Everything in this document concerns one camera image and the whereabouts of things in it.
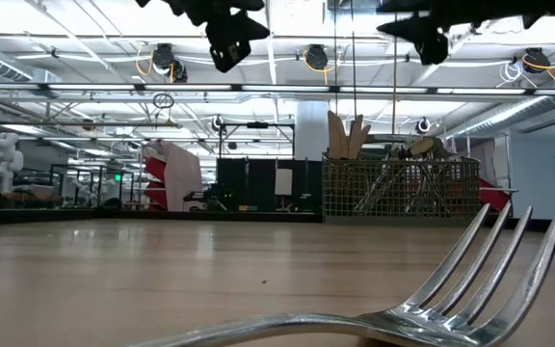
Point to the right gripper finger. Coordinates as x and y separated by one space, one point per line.
407 29
403 5

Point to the silver fork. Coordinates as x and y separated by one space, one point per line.
427 320

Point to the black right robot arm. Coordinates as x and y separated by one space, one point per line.
499 8

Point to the small black ceiling reel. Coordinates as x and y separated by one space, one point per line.
423 124
217 123

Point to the ceiling light strip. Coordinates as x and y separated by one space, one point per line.
354 89

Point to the white pillar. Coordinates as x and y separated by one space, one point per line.
313 130

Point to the grey mesh cutlery basket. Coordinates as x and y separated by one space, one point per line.
403 193

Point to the pink white board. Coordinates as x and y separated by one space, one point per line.
183 178

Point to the white paper sign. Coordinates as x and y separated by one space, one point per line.
283 180

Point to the red cabinet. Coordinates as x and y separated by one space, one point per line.
157 173

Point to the black partition panel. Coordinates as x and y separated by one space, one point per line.
306 183

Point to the white robot figure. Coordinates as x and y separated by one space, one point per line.
3 159

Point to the black gantry frame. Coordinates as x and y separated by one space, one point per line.
257 125

